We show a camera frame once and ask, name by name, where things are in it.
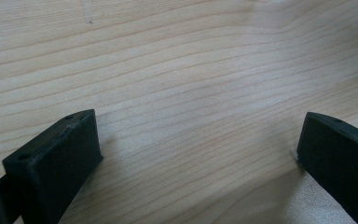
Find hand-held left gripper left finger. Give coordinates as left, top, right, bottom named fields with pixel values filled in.
left=2, top=108, right=104, bottom=224

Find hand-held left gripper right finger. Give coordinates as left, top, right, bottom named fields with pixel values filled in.
left=296, top=111, right=358, bottom=224

